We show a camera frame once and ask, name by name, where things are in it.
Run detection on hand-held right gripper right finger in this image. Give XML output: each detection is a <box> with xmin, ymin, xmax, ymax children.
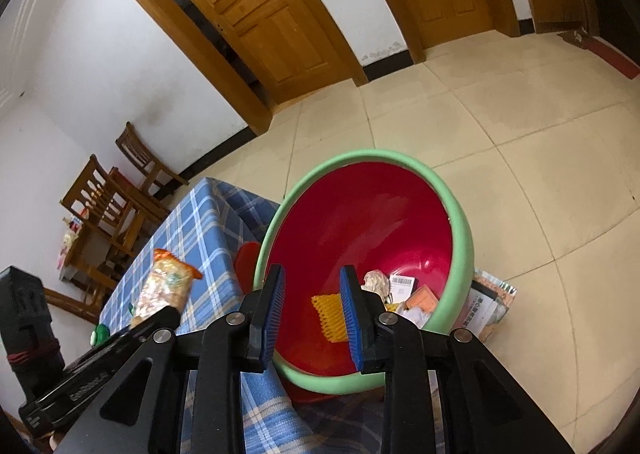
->
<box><xmin>340</xmin><ymin>265</ymin><xmax>576</xmax><ymax>454</ymax></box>

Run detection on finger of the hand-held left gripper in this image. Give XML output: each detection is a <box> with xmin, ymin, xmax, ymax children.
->
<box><xmin>127</xmin><ymin>306</ymin><xmax>181</xmax><ymax>337</ymax></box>

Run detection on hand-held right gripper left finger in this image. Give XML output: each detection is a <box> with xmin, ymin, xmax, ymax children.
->
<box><xmin>50</xmin><ymin>264</ymin><xmax>287</xmax><ymax>454</ymax></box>

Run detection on yellow foam fruit net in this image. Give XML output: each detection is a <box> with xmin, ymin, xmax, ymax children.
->
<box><xmin>311</xmin><ymin>293</ymin><xmax>351</xmax><ymax>344</ymax></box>

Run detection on clear snack packet orange ends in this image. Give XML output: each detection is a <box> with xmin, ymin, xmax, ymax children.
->
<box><xmin>131</xmin><ymin>248</ymin><xmax>203</xmax><ymax>330</ymax></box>

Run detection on white tissue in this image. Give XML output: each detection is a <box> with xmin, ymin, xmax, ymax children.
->
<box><xmin>400</xmin><ymin>306</ymin><xmax>433</xmax><ymax>330</ymax></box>

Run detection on green red trash bin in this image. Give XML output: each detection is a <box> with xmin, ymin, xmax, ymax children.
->
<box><xmin>252</xmin><ymin>149</ymin><xmax>475</xmax><ymax>395</ymax></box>

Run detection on crumpled beige wrapper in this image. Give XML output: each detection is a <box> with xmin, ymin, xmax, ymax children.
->
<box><xmin>362</xmin><ymin>270</ymin><xmax>392</xmax><ymax>300</ymax></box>

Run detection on white barcode box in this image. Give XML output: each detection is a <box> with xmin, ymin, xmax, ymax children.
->
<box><xmin>390</xmin><ymin>275</ymin><xmax>418</xmax><ymax>302</ymax></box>

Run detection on salmon orange packet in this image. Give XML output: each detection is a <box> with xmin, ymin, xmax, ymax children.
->
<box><xmin>405</xmin><ymin>284</ymin><xmax>441</xmax><ymax>312</ymax></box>

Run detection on wooden chair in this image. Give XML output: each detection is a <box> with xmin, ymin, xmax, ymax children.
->
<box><xmin>115</xmin><ymin>121</ymin><xmax>191</xmax><ymax>200</ymax></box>
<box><xmin>42</xmin><ymin>286</ymin><xmax>106</xmax><ymax>325</ymax></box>
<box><xmin>60</xmin><ymin>154</ymin><xmax>171</xmax><ymax>245</ymax></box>

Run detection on wooden dining table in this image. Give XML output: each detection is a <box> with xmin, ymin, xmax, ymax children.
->
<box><xmin>57</xmin><ymin>214</ymin><xmax>151</xmax><ymax>300</ymax></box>

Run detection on blue plaid tablecloth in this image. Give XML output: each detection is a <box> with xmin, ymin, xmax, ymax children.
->
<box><xmin>97</xmin><ymin>177</ymin><xmax>391</xmax><ymax>454</ymax></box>

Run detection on white figurine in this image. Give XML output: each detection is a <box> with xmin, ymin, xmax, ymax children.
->
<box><xmin>57</xmin><ymin>226</ymin><xmax>81</xmax><ymax>270</ymax></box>

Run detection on printed paper bag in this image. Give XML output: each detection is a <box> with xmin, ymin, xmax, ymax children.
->
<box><xmin>462</xmin><ymin>268</ymin><xmax>517</xmax><ymax>342</ymax></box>

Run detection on red floor mat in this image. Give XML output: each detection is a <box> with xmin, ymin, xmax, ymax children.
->
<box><xmin>592</xmin><ymin>36</ymin><xmax>640</xmax><ymax>80</ymax></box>

